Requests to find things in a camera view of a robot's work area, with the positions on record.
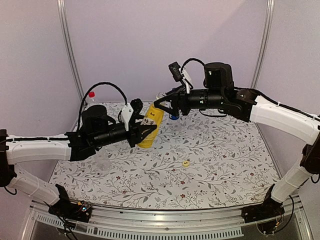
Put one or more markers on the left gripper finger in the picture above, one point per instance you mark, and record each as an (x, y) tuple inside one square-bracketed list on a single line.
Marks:
[(139, 118), (146, 133)]

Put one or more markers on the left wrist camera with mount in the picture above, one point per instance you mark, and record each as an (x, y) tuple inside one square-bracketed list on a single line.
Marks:
[(130, 113)]

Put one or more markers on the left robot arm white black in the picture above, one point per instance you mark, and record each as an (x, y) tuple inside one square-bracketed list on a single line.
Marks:
[(97, 130)]

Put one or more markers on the red-capped clear bottle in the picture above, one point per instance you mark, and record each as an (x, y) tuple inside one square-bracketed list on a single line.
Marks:
[(91, 100)]

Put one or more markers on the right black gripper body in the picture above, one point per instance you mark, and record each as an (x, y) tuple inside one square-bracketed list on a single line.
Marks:
[(185, 106)]

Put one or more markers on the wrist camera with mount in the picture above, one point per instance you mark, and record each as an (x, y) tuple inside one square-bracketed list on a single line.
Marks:
[(130, 113), (180, 75)]

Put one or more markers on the pale yellow bottle cap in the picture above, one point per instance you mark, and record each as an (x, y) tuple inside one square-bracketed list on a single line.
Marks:
[(186, 163)]

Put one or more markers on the left aluminium corner post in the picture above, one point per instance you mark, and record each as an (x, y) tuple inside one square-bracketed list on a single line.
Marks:
[(61, 7)]

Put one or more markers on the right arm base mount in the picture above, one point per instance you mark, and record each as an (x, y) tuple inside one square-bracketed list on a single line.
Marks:
[(268, 209)]

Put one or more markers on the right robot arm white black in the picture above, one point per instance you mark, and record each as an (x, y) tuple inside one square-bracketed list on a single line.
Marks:
[(248, 105)]

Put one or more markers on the right aluminium corner post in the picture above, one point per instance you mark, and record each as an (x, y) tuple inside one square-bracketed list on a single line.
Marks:
[(264, 42)]

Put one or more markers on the clear empty plastic bottle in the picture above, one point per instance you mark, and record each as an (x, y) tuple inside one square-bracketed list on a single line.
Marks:
[(102, 160)]

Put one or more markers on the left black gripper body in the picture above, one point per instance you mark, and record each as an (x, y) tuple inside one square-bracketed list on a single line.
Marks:
[(134, 135)]

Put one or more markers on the yellow juice bottle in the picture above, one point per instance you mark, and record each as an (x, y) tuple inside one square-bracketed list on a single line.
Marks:
[(153, 117)]

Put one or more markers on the Pepsi bottle blue label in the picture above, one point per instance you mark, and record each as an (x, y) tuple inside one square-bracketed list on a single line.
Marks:
[(172, 110)]

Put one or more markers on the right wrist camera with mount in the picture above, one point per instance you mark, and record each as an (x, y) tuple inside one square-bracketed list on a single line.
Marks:
[(180, 75)]

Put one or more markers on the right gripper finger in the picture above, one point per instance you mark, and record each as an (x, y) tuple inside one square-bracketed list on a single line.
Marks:
[(175, 92), (166, 105)]

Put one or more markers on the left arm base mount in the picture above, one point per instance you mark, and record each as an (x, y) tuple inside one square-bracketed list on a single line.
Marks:
[(64, 208)]

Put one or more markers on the aluminium corner post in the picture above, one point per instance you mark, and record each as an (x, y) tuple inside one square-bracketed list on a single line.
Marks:
[(61, 7), (264, 42)]

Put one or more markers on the floral patterned table mat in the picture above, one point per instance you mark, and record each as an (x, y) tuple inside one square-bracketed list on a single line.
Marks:
[(229, 165)]

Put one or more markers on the aluminium front rail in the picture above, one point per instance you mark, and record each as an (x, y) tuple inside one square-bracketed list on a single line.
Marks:
[(118, 223)]

